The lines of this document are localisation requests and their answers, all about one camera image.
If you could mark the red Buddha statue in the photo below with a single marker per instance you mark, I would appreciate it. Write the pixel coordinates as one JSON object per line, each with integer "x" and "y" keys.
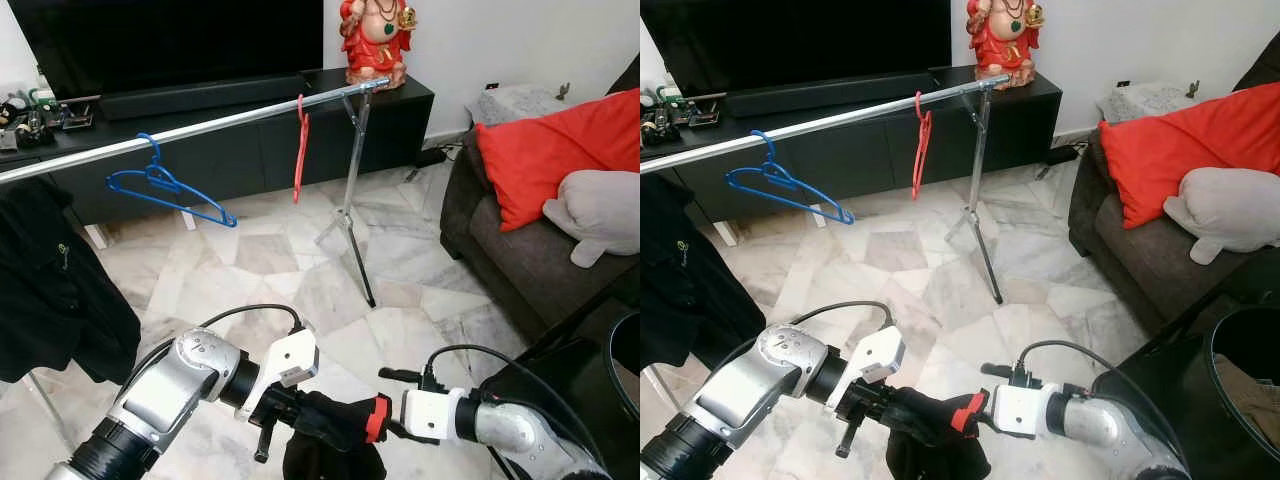
{"x": 375, "y": 45}
{"x": 1003, "y": 45}

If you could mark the blue plastic hanger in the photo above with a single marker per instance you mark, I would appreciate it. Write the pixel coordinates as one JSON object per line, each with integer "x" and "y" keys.
{"x": 226, "y": 217}
{"x": 845, "y": 215}

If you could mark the black jacket red collar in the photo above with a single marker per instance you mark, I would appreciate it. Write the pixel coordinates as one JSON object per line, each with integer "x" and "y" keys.
{"x": 930, "y": 450}
{"x": 335, "y": 450}

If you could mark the grey plush pillow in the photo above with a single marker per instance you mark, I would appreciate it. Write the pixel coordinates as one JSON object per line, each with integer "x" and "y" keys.
{"x": 600, "y": 210}
{"x": 1220, "y": 205}

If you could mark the black soundbar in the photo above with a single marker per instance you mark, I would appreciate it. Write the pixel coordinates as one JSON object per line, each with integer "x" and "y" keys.
{"x": 830, "y": 95}
{"x": 200, "y": 97}

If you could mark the red cushion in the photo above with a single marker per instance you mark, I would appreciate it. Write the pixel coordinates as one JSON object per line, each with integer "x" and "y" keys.
{"x": 550, "y": 150}
{"x": 1180, "y": 145}

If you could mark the black TV cabinet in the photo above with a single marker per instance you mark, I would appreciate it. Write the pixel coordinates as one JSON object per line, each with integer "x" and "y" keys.
{"x": 860, "y": 150}
{"x": 230, "y": 150}

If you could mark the black folding chair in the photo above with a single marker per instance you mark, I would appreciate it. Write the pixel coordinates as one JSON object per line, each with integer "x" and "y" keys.
{"x": 1160, "y": 380}
{"x": 560, "y": 380}

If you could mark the black television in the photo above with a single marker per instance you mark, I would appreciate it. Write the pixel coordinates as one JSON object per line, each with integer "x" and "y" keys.
{"x": 150, "y": 40}
{"x": 790, "y": 40}

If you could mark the dark brown sofa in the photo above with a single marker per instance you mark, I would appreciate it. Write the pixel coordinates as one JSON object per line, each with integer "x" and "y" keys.
{"x": 510, "y": 260}
{"x": 1130, "y": 250}

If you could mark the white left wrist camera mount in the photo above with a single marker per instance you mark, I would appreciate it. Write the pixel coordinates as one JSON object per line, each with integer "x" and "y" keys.
{"x": 290, "y": 360}
{"x": 878, "y": 355}

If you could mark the silver clothes rail stand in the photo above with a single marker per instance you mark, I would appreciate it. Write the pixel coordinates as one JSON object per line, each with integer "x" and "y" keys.
{"x": 200, "y": 125}
{"x": 830, "y": 120}

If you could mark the black polo shirt green logo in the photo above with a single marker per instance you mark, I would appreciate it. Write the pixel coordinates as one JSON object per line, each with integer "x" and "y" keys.
{"x": 50, "y": 300}
{"x": 690, "y": 290}

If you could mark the side table lace cloth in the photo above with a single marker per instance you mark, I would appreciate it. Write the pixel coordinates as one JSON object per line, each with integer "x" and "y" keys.
{"x": 1140, "y": 100}
{"x": 510, "y": 103}

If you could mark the black power strip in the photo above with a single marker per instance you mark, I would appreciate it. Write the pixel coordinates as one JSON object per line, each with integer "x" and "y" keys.
{"x": 1063, "y": 155}
{"x": 430, "y": 157}

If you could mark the black round bucket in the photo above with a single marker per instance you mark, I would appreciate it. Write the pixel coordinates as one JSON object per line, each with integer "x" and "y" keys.
{"x": 1235, "y": 335}
{"x": 628, "y": 350}

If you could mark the red plastic hanger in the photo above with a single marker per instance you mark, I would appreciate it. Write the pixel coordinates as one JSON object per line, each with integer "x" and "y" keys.
{"x": 919, "y": 160}
{"x": 300, "y": 150}

